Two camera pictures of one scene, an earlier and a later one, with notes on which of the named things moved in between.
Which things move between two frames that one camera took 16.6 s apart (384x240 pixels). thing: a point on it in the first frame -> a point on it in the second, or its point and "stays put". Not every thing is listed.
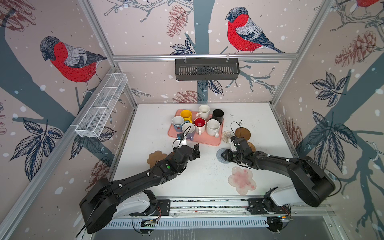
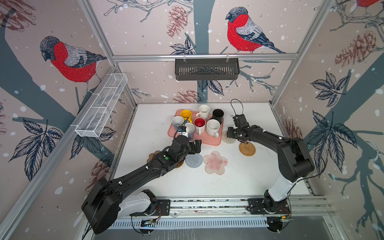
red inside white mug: x=199 y=123 stays put
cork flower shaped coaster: x=156 y=156 stays put
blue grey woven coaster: x=219 y=157 -> x=193 y=160
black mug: x=218 y=114 stays put
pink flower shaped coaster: x=242 y=179 -> x=215 y=163
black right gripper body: x=234 y=155 -> x=234 y=132
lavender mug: x=188 y=128 stays put
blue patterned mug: x=177 y=121 stays put
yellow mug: x=187 y=115 stays put
